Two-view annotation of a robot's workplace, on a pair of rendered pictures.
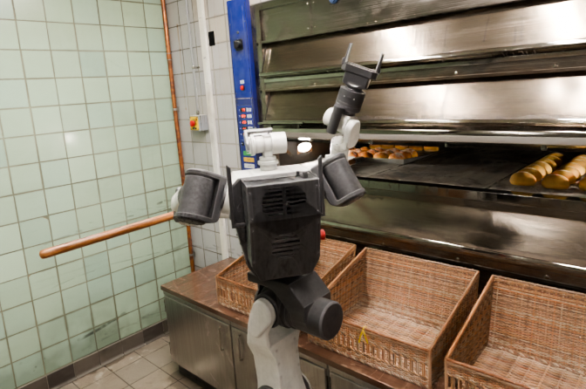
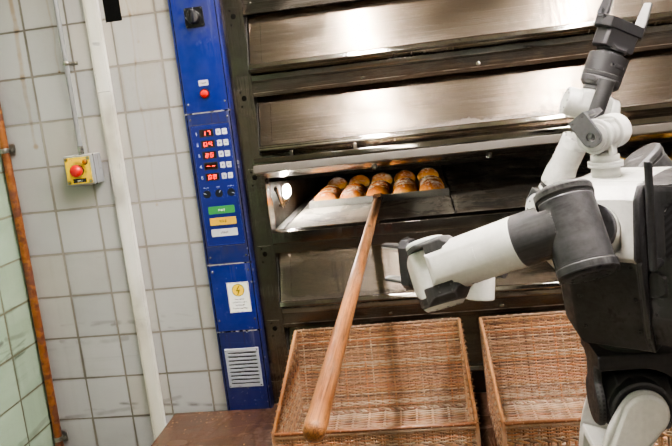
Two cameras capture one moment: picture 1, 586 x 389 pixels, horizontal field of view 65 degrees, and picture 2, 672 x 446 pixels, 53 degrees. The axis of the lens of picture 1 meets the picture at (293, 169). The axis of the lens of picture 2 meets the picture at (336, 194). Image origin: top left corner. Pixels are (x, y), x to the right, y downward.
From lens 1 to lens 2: 1.37 m
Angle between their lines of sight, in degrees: 35
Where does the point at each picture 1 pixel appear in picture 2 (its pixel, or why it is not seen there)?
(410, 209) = not seen: hidden behind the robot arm
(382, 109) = (493, 106)
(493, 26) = not seen: outside the picture
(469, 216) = not seen: hidden behind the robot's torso
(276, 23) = not seen: outside the picture
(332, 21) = not seen: outside the picture
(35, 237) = not seen: outside the picture
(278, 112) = (287, 130)
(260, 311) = (647, 413)
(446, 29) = not seen: outside the picture
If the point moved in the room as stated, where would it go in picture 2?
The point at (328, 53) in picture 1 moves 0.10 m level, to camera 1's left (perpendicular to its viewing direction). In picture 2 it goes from (389, 28) to (364, 29)
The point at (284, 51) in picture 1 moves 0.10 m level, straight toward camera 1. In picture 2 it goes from (293, 28) to (311, 23)
